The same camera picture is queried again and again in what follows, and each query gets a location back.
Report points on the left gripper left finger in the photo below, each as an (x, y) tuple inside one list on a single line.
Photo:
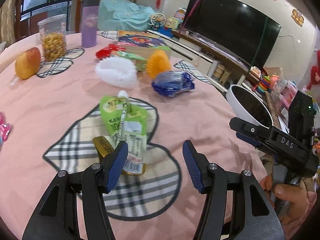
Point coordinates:
[(112, 167)]

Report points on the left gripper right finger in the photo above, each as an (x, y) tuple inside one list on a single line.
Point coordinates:
[(197, 167)]

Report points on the green drink pouch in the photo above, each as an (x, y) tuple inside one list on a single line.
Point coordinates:
[(127, 122)]

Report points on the blue foil bag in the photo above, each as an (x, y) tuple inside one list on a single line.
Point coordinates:
[(171, 83)]

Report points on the white foam fruit net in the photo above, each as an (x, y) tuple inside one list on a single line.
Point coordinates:
[(118, 72)]

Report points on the green drink carton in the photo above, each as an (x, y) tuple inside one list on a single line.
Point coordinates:
[(137, 60)]

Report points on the orange foam fruit net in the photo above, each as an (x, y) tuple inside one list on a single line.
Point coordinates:
[(157, 63)]

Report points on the red snack wrapper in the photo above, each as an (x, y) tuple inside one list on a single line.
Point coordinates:
[(107, 51)]

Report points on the white round trash bin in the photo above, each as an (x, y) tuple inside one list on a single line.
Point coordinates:
[(248, 107)]

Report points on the person's right hand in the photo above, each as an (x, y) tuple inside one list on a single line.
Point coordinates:
[(301, 203)]

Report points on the pink bed blanket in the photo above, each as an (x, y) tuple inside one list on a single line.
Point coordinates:
[(41, 110)]

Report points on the white tv cabinet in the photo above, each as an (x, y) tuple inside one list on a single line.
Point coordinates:
[(205, 59)]

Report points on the pink toy on bed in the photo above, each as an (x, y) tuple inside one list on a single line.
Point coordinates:
[(4, 128)]

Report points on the colourful children's book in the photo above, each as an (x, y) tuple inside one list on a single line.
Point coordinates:
[(141, 43)]

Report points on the black television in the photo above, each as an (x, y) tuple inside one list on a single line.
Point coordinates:
[(236, 26)]

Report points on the red yellow mango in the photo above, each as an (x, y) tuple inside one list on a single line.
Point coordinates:
[(28, 63)]

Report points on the clear jar of snacks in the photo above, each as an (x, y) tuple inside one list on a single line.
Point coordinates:
[(53, 37)]

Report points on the toy ferris wheel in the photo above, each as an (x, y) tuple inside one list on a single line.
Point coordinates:
[(157, 20)]

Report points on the teal covered armchair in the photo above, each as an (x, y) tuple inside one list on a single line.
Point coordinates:
[(123, 15)]

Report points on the purple thermos bottle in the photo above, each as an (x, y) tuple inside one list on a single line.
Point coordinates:
[(89, 23)]

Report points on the rainbow stacking ring toy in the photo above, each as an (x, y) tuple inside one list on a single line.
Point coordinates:
[(263, 85)]

